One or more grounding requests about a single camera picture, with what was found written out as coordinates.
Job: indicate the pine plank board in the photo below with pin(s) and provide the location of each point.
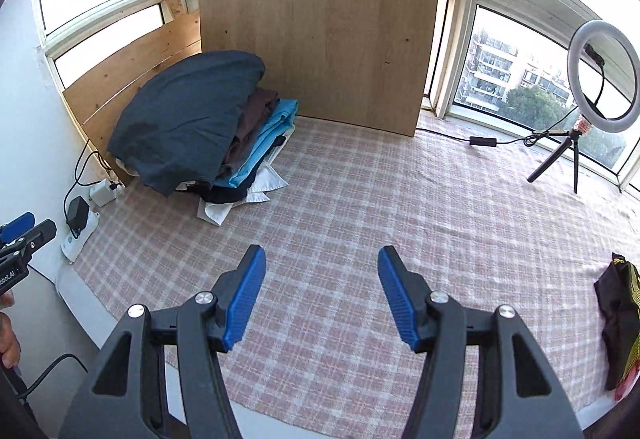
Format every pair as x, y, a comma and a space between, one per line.
125, 69

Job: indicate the dark grey pants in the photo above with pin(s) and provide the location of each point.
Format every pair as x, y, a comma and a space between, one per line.
185, 119

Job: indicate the navy folded garment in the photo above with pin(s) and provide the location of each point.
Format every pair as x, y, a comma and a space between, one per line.
225, 194

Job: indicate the blue folded garment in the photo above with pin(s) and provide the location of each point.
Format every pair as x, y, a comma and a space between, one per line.
272, 129

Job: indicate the white power strip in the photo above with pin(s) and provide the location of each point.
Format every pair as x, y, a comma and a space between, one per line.
77, 244

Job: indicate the brown folded garment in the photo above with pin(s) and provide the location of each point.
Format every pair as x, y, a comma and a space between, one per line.
255, 114

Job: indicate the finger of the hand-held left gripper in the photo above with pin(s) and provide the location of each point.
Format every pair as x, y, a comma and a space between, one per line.
42, 231
17, 225

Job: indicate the light wooden board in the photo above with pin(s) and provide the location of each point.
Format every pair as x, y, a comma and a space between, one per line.
320, 39

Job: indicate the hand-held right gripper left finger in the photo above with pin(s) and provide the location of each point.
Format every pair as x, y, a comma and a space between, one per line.
245, 299

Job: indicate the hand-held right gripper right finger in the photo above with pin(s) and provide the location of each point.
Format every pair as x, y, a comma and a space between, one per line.
400, 299

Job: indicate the black power adapter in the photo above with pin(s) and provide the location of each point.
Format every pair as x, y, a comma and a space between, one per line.
77, 214

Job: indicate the white folded garment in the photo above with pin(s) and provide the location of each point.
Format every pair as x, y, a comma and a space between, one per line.
215, 214

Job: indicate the white charger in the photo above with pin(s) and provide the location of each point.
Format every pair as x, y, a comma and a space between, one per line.
102, 193

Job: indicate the pink plaid blanket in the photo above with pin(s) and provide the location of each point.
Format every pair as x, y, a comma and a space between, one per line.
350, 199

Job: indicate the black garment with yellow stripes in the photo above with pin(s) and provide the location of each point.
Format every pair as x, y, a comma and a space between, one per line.
612, 309

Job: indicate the person's left hand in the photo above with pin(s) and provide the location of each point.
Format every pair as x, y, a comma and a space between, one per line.
9, 344

